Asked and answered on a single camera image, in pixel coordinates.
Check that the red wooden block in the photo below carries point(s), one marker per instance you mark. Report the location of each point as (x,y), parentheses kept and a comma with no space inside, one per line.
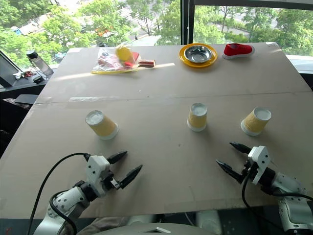
(148,63)

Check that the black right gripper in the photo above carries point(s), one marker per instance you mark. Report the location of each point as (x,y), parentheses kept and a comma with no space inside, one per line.
(247,169)

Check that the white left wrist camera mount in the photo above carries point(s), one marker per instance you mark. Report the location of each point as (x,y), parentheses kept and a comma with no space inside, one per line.
(96,171)

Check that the silver robot torso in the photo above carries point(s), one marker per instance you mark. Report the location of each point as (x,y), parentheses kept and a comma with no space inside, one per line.
(151,227)

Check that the clear water bottle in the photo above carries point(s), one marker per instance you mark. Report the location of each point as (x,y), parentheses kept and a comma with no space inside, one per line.
(39,63)

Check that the black side desk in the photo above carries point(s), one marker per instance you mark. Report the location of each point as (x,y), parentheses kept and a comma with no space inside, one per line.
(17,98)

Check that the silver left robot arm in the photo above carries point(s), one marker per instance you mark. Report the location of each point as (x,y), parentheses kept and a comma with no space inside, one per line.
(67,199)

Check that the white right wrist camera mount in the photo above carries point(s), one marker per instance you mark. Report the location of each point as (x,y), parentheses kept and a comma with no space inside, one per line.
(259,160)

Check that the dark monitor panel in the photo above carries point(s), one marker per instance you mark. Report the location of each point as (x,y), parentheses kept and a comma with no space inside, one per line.
(8,71)

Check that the black window frame post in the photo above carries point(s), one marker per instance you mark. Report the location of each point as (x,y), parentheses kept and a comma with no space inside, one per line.
(187,22)

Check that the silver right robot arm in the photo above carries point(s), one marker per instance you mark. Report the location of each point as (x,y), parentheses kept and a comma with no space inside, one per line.
(291,195)

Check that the red canvas shoe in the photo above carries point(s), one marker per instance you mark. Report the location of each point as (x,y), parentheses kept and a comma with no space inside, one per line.
(238,50)

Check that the yellow plastic plate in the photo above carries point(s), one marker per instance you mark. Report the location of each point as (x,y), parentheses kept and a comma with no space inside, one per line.
(182,56)

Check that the yellow ribbed paper cup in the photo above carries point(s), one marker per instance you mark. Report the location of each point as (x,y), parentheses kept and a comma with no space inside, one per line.
(255,121)
(197,117)
(102,125)

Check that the small black device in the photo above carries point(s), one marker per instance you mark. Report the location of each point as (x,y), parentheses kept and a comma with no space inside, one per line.
(38,78)

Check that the clear plastic bag of toys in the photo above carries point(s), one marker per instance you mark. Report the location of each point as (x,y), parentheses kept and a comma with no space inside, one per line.
(115,61)

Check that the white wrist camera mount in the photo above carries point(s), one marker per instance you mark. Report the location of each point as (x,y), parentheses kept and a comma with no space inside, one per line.
(96,171)
(259,160)

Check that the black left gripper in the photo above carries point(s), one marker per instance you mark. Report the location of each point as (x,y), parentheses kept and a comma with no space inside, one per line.
(109,180)

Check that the silver metal bowl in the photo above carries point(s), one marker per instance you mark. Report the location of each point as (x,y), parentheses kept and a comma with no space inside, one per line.
(198,54)

